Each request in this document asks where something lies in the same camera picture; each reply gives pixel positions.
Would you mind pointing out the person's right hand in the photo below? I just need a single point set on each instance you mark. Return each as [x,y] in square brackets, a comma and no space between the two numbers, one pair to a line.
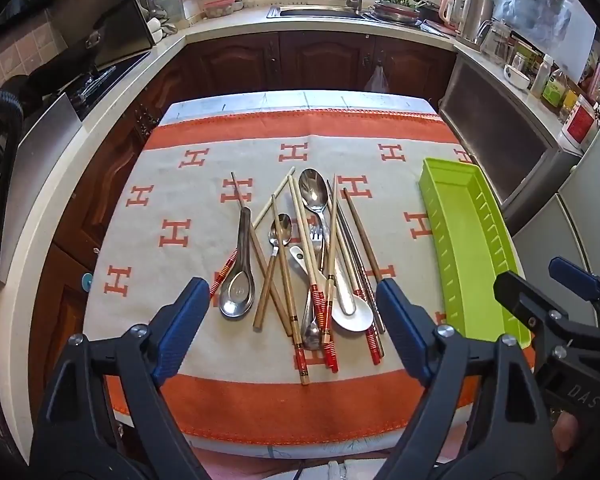
[567,432]

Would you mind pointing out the grey metal cabinet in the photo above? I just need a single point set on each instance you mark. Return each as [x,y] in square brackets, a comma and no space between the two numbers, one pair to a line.
[495,135]

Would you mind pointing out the green label oil bottle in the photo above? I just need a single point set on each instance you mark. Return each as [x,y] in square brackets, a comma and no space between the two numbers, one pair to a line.
[555,91]

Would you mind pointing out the green plastic utensil tray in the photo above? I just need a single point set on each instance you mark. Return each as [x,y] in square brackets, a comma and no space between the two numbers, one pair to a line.
[460,240]

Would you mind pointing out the white and pink kettle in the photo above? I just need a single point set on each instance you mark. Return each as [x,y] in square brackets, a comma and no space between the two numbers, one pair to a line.
[447,10]

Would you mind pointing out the white ceramic spoon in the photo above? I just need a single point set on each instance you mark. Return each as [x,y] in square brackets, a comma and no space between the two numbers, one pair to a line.
[352,321]

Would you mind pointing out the clear plastic wall sheet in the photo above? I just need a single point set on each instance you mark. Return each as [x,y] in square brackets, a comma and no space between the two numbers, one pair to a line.
[540,5]

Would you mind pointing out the white bowl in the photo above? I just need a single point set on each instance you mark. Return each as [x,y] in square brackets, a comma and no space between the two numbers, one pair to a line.
[516,77]

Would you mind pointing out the black dish cabinet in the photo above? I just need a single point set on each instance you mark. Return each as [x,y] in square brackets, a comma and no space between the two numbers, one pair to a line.
[105,15]

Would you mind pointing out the stainless steel kettle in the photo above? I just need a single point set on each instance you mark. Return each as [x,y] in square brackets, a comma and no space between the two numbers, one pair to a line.
[480,17]

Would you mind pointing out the pink lidded container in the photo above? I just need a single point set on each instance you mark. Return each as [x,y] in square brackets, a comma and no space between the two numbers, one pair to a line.
[219,8]

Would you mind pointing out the metal fork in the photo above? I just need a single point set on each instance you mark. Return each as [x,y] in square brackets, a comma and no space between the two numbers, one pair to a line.
[311,335]

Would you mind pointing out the dark wooden base cabinets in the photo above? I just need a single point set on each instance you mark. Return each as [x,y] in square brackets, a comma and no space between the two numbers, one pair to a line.
[300,60]

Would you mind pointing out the clear plastic bottle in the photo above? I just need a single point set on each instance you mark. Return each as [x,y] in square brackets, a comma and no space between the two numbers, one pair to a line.
[541,80]

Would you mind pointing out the colander with green vegetables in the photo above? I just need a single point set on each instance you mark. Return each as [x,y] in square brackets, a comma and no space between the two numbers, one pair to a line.
[397,7]

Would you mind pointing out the white kitchen countertop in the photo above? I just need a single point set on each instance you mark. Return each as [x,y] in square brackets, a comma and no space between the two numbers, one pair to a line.
[220,27]

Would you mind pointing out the red label white container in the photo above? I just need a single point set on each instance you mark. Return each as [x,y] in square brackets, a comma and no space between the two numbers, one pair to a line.
[579,122]

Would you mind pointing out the steel kitchen sink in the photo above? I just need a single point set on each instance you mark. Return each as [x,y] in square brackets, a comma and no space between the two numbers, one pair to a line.
[320,11]

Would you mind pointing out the hanging plastic bag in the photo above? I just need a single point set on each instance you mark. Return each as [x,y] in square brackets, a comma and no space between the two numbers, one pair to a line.
[377,80]

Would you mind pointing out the blue round sticker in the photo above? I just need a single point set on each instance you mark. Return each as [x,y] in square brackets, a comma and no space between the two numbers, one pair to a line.
[86,280]

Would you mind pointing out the glass pitcher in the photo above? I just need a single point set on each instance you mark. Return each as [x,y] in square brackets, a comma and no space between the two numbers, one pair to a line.
[495,42]

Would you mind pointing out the white ceramic cups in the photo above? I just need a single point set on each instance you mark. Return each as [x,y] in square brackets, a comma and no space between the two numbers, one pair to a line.
[161,30]

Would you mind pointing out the brown wooden chopstick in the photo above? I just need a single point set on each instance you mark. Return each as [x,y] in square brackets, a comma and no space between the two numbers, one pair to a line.
[261,255]
[363,232]

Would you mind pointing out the steel side panel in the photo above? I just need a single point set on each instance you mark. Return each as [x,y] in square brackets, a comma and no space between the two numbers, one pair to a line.
[40,175]

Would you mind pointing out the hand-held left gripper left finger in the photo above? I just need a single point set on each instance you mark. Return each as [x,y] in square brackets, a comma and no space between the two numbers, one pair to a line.
[180,325]

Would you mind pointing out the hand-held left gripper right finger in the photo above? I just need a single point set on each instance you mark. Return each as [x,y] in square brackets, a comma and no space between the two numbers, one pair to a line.
[405,330]

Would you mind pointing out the grey refrigerator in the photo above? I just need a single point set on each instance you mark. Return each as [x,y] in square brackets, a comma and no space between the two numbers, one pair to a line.
[570,230]

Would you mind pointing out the red-banded bamboo chopstick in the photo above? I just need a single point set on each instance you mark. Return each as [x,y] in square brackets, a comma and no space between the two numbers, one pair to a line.
[305,240]
[375,352]
[287,280]
[272,197]
[332,240]

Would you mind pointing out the orange and beige printed blanket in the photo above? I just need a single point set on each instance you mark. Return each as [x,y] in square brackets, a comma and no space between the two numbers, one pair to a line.
[190,200]

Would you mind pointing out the large metal spoon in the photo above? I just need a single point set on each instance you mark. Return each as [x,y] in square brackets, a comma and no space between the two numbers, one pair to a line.
[314,190]

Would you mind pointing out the gas stove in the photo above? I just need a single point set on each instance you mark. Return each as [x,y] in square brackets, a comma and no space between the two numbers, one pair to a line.
[105,85]

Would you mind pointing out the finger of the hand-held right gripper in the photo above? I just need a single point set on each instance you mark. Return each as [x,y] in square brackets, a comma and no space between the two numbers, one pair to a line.
[517,292]
[575,272]

